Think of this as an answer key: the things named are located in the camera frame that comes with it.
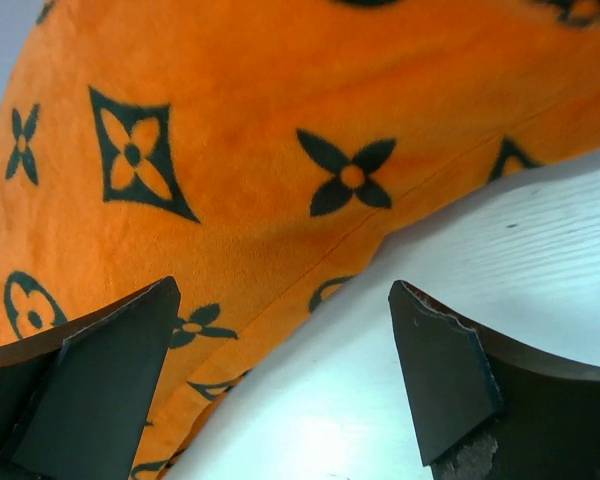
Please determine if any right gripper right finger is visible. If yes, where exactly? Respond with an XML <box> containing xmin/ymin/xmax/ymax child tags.
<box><xmin>389</xmin><ymin>280</ymin><xmax>600</xmax><ymax>479</ymax></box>

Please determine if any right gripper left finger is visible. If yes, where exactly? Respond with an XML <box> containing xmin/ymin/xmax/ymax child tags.
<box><xmin>0</xmin><ymin>277</ymin><xmax>181</xmax><ymax>479</ymax></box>

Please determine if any orange patterned pillowcase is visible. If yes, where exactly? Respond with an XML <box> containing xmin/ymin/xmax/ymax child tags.
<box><xmin>0</xmin><ymin>0</ymin><xmax>600</xmax><ymax>479</ymax></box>

